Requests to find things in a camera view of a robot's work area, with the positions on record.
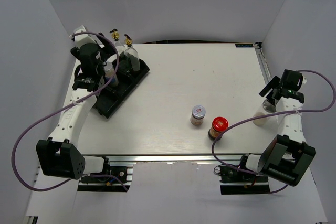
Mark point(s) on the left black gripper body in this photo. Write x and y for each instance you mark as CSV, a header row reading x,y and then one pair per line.
x,y
103,58

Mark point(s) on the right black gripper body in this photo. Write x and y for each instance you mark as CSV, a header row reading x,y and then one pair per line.
x,y
279,86

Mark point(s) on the white spice jar silver lid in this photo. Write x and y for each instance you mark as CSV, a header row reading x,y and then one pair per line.
x,y
110,74

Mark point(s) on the clear glass oil bottle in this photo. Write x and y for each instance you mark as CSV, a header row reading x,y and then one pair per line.
x,y
117,43

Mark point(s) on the glass bottle dark sauce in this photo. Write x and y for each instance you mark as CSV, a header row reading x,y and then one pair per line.
x,y
132,53

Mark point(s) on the red lid sauce jar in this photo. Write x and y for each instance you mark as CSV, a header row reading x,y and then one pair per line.
x,y
218,125

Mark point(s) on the small jar white label lid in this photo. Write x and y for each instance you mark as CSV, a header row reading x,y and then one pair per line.
x,y
197,115

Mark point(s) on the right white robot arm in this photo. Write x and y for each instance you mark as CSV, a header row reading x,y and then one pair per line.
x,y
288,156

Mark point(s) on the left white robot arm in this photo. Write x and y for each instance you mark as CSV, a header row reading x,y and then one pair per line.
x,y
58,155

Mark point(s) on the black compartment tray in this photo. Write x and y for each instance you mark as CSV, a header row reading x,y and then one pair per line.
x,y
111,98

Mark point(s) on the right blue table label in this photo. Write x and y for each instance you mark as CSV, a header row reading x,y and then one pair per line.
x,y
244,45

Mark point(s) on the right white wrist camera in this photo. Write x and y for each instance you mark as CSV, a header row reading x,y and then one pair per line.
x,y
304,80

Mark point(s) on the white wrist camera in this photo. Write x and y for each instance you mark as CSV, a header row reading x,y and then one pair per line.
x,y
81,36
304,80

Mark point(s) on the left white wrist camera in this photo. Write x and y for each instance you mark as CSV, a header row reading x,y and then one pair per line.
x,y
81,36

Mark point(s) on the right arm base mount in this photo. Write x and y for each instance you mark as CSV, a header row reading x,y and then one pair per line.
x,y
233,182

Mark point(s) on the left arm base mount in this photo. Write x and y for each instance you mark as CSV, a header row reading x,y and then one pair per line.
x,y
116,180

